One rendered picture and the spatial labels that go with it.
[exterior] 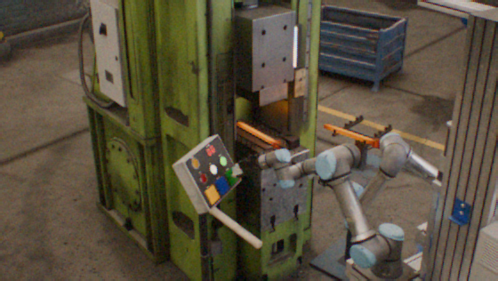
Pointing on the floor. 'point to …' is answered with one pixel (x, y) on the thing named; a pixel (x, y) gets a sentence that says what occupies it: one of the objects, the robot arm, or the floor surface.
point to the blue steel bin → (362, 44)
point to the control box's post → (204, 245)
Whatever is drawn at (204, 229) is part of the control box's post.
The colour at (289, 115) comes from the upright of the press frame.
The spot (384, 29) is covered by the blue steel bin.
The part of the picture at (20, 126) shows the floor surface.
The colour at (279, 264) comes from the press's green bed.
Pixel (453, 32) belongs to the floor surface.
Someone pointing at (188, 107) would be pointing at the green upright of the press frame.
